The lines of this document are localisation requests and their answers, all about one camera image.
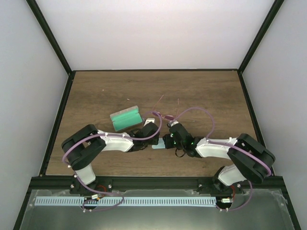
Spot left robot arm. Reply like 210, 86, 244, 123
61, 122, 159, 194

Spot pink sunglasses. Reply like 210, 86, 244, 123
152, 94, 180, 121

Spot black aluminium frame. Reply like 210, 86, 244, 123
12, 0, 303, 230

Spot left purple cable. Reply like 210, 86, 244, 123
62, 110, 163, 195

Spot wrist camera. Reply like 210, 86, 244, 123
167, 121, 178, 127
144, 118, 155, 126

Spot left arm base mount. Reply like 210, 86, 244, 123
69, 176, 113, 195

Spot light blue slotted cable duct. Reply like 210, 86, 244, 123
35, 196, 216, 207

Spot clear plastic sheet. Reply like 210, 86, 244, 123
21, 189, 294, 230

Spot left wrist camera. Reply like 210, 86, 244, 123
144, 118, 155, 126

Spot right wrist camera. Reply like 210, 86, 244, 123
167, 121, 178, 127

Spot light blue cleaning cloth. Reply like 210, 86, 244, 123
152, 138, 165, 149

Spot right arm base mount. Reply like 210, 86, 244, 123
197, 177, 242, 196

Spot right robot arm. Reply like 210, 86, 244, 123
163, 122, 275, 193

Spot grey glasses case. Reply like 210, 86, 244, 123
110, 105, 143, 132

